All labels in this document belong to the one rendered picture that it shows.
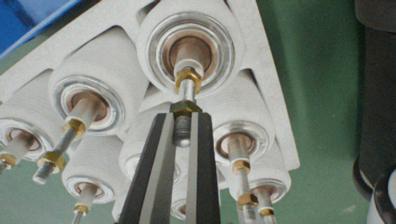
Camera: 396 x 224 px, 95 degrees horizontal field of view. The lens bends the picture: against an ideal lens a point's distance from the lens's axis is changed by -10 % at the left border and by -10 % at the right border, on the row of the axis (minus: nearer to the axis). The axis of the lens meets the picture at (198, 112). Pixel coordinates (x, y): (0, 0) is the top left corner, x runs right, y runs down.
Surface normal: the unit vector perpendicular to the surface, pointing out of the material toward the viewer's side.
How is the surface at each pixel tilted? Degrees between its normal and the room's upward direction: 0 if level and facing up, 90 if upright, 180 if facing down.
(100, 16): 0
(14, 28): 88
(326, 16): 0
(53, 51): 0
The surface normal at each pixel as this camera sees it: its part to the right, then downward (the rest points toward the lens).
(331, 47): 0.00, 0.61
